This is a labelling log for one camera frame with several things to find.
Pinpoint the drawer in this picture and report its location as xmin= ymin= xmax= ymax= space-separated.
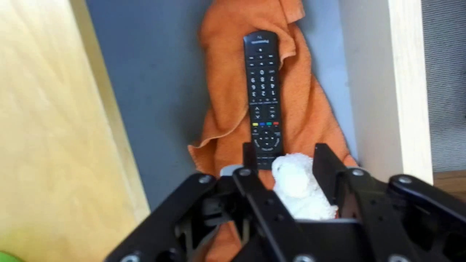
xmin=69 ymin=0 xmax=434 ymax=222

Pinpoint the white plush toy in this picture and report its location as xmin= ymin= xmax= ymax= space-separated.
xmin=271 ymin=152 xmax=339 ymax=221

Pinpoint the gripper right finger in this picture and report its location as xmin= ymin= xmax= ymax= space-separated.
xmin=313 ymin=143 xmax=466 ymax=262

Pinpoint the black remote control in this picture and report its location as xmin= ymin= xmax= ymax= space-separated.
xmin=243 ymin=30 xmax=285 ymax=170

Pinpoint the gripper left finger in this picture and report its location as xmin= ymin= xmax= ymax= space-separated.
xmin=104 ymin=142 xmax=311 ymax=262

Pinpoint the green object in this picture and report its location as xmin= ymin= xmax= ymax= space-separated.
xmin=0 ymin=250 xmax=24 ymax=262

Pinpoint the orange towel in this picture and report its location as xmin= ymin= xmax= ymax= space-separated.
xmin=187 ymin=0 xmax=359 ymax=262

